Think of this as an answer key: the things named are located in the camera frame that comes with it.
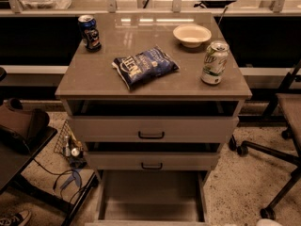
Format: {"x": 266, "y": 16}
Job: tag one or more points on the grey drawer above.
{"x": 152, "y": 156}
{"x": 150, "y": 198}
{"x": 191, "y": 129}

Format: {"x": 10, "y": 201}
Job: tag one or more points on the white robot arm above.
{"x": 267, "y": 222}

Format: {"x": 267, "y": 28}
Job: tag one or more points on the grey drawer cabinet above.
{"x": 92, "y": 87}

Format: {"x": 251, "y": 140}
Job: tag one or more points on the blue chip bag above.
{"x": 143, "y": 66}

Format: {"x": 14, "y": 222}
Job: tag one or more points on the green white soda can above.
{"x": 215, "y": 62}

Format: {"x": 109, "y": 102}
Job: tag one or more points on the white bowl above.
{"x": 192, "y": 35}

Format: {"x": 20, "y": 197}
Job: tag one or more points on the blue soda can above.
{"x": 89, "y": 32}

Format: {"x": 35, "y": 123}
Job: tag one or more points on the black office chair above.
{"x": 290, "y": 106}

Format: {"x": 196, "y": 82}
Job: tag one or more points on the black side table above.
{"x": 12, "y": 164}

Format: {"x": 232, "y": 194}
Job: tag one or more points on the black white sneaker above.
{"x": 18, "y": 219}

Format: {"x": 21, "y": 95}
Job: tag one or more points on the wire mesh basket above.
{"x": 69, "y": 147}

